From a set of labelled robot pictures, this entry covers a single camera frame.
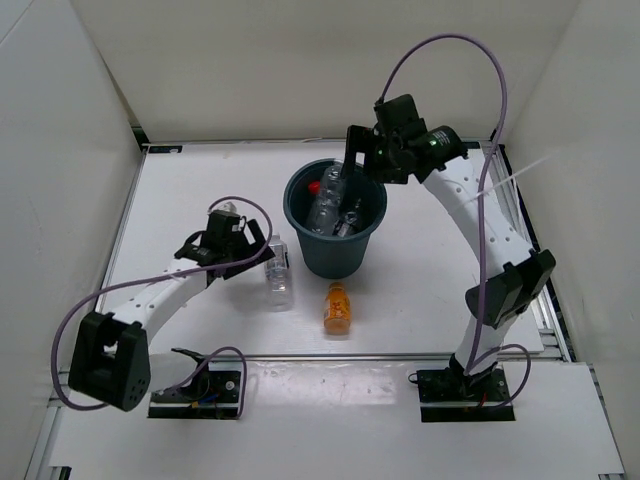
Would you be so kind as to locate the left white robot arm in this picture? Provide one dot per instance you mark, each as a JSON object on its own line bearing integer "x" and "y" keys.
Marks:
{"x": 111, "y": 362}

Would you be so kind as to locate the tall white label water bottle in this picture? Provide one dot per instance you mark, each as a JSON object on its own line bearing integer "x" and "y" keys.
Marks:
{"x": 277, "y": 274}

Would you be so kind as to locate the small black cap bottle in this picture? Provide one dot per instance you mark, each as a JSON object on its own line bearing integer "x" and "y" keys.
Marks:
{"x": 351, "y": 221}

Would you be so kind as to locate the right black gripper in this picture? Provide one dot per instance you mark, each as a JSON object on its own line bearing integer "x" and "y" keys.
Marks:
{"x": 364, "y": 140}

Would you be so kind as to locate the dark green plastic bin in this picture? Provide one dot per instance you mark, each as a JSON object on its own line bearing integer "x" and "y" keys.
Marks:
{"x": 334, "y": 257}

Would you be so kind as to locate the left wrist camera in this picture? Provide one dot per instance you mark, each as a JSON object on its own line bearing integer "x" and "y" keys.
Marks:
{"x": 223, "y": 223}

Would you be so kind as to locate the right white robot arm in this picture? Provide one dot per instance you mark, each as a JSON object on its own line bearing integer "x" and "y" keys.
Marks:
{"x": 512, "y": 273}

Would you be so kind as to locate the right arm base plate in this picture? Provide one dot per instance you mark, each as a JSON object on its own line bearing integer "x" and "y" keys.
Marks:
{"x": 447, "y": 396}

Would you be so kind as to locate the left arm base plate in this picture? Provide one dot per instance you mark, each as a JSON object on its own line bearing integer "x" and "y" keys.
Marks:
{"x": 188, "y": 385}

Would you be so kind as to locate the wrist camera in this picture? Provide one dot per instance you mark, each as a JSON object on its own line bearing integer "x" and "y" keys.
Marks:
{"x": 223, "y": 223}
{"x": 396, "y": 113}

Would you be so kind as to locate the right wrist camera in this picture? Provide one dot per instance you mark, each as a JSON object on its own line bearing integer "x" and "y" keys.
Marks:
{"x": 396, "y": 113}

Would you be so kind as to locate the orange juice bottle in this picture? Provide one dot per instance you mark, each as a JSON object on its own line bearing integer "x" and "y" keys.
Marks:
{"x": 337, "y": 313}

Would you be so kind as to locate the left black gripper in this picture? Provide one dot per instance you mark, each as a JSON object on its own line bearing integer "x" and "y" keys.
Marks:
{"x": 256, "y": 234}

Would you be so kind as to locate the clear unlabelled plastic bottle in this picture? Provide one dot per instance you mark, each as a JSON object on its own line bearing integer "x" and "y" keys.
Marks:
{"x": 324, "y": 212}

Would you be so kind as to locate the red label water bottle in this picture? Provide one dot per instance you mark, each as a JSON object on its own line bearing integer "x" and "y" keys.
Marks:
{"x": 314, "y": 188}

